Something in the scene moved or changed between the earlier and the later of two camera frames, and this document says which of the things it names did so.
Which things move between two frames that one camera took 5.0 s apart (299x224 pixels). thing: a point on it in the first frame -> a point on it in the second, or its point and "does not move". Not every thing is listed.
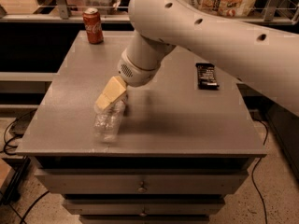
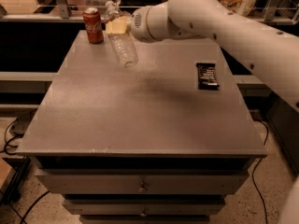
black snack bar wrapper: x=206 y=77 does not move
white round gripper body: x=135 y=74 -> x=139 y=24
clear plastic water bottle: x=107 y=120 -> x=122 y=44
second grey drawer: x=144 y=206 does not move
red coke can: x=92 y=26 does not move
